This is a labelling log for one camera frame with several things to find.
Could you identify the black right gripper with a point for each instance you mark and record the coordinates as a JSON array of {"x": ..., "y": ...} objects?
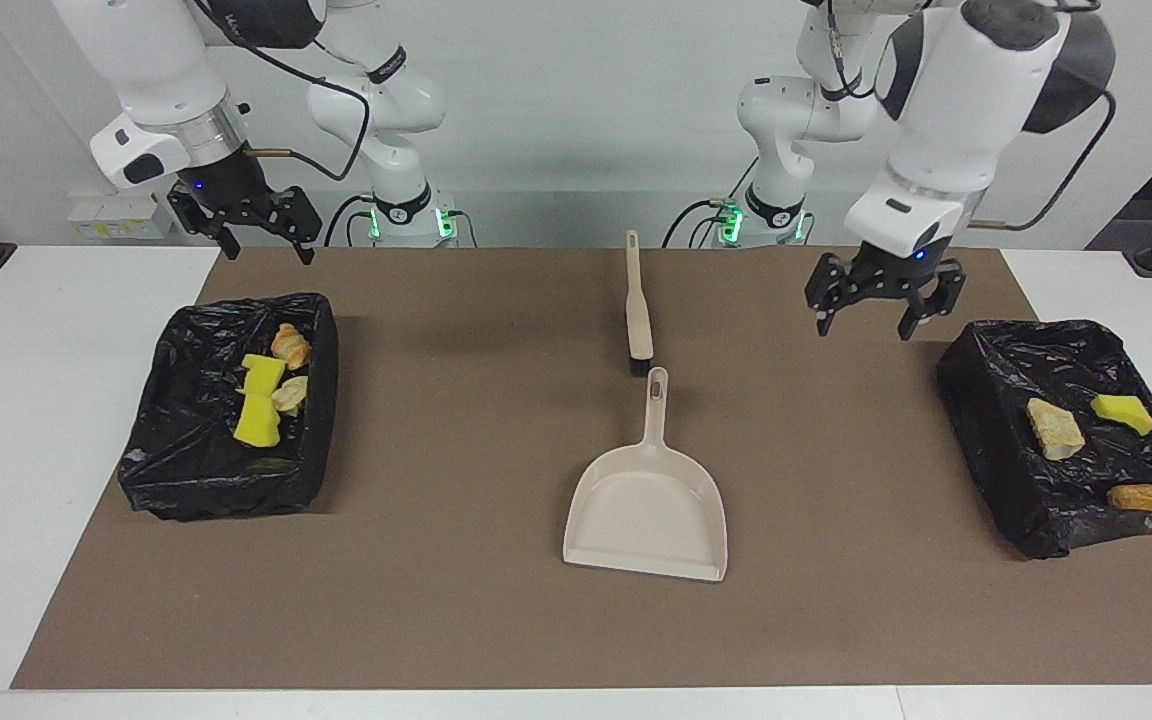
[{"x": 236, "y": 195}]

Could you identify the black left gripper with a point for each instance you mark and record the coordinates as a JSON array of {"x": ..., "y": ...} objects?
[{"x": 891, "y": 272}]

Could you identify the striped toy croissant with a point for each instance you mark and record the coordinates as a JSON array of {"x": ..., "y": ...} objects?
[
  {"x": 1054, "y": 430},
  {"x": 290, "y": 346}
]

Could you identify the green and yellow sponge piece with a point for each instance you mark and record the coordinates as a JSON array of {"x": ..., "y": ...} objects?
[
  {"x": 1123, "y": 412},
  {"x": 263, "y": 375}
]

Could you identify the pale cream bread piece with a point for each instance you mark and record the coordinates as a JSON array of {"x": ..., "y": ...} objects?
[{"x": 291, "y": 394}]

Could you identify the beige hand brush black bristles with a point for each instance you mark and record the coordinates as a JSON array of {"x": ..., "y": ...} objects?
[{"x": 638, "y": 310}]

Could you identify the beige plastic dustpan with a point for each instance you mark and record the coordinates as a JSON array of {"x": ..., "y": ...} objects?
[{"x": 648, "y": 510}]

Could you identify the brown bread roll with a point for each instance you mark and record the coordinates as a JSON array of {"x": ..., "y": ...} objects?
[{"x": 1143, "y": 497}]

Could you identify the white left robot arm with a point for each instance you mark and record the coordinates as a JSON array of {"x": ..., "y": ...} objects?
[{"x": 956, "y": 110}]

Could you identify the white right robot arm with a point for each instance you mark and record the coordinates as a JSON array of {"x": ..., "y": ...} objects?
[{"x": 166, "y": 80}]

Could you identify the bin lined with black bag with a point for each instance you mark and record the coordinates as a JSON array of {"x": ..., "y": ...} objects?
[
  {"x": 1066, "y": 470},
  {"x": 186, "y": 470}
]

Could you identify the white power strip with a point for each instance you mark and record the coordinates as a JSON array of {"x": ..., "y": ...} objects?
[{"x": 121, "y": 215}]

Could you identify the brown table mat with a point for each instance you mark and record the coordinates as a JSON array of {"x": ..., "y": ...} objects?
[{"x": 436, "y": 600}]

